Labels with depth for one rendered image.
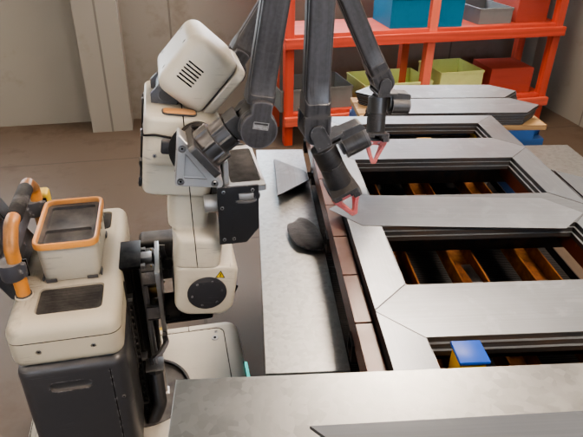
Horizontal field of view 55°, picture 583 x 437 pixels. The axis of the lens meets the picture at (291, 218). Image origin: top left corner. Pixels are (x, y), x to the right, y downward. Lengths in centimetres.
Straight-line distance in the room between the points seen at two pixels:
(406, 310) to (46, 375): 85
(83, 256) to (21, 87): 352
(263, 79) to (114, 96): 346
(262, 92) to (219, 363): 108
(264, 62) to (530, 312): 79
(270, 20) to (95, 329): 78
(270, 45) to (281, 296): 73
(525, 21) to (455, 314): 378
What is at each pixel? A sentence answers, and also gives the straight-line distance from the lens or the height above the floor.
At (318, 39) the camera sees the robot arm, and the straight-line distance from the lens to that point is 113.
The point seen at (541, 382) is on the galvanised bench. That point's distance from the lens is 91.
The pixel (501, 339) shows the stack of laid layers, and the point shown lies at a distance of 129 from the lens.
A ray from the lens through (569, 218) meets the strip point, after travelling 178.
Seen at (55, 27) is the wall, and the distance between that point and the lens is 472.
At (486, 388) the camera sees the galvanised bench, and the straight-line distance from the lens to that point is 87.
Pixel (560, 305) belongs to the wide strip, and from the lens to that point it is 141.
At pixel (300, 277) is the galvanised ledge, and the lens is 164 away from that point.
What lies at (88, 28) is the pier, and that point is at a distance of 443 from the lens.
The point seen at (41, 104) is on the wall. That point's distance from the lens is 490.
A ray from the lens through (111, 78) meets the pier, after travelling 450.
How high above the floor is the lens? 165
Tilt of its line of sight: 31 degrees down
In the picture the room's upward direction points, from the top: 1 degrees clockwise
